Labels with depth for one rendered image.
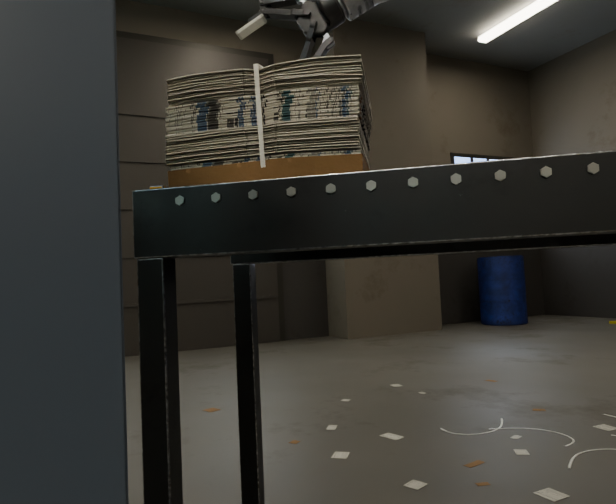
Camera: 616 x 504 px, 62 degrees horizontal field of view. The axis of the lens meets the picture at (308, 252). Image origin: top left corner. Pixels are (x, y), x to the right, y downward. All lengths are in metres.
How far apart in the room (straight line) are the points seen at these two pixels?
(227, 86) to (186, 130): 0.11
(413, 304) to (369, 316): 0.57
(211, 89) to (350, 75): 0.26
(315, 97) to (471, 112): 6.33
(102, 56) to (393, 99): 5.67
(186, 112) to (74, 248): 0.75
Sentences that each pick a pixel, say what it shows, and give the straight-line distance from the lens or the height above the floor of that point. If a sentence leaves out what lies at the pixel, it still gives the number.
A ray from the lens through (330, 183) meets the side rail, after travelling 0.83.
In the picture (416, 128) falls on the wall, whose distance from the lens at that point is 6.04.
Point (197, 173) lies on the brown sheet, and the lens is 1.00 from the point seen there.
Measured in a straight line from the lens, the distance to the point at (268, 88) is 1.00.
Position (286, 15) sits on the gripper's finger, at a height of 1.19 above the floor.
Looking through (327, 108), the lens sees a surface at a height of 0.94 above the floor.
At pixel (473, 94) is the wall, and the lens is 7.36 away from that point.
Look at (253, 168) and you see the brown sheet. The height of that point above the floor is 0.84.
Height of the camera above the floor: 0.63
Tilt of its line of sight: 3 degrees up
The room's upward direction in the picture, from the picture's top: 3 degrees counter-clockwise
